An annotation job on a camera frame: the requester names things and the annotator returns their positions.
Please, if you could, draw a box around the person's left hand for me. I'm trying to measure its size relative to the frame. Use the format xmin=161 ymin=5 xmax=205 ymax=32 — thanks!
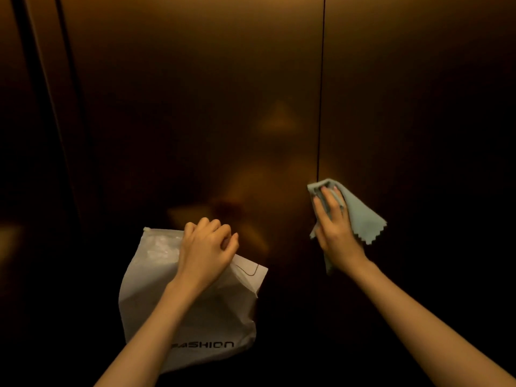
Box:
xmin=173 ymin=217 xmax=240 ymax=297

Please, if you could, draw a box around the person's right hand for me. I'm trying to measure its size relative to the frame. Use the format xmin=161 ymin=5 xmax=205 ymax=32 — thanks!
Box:
xmin=312 ymin=185 xmax=369 ymax=275

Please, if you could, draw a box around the light blue cleaning cloth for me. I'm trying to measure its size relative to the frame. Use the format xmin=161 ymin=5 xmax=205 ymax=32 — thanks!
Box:
xmin=307 ymin=178 xmax=388 ymax=275

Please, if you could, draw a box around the white plastic bag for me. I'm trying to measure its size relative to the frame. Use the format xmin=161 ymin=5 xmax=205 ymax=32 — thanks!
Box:
xmin=118 ymin=227 xmax=268 ymax=374

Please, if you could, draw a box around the person's left forearm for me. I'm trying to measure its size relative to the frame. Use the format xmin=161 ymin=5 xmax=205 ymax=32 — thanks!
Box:
xmin=94 ymin=278 xmax=205 ymax=387

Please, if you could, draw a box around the person's right forearm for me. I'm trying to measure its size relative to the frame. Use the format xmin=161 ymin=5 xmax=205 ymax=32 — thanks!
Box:
xmin=339 ymin=257 xmax=516 ymax=387

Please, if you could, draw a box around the brown metal elevator door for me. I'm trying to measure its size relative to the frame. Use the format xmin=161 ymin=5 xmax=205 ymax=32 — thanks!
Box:
xmin=317 ymin=0 xmax=516 ymax=387
xmin=56 ymin=0 xmax=325 ymax=387

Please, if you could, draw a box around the dark elevator door frame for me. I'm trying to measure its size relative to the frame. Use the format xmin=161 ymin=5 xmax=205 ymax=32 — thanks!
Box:
xmin=0 ymin=0 xmax=105 ymax=387

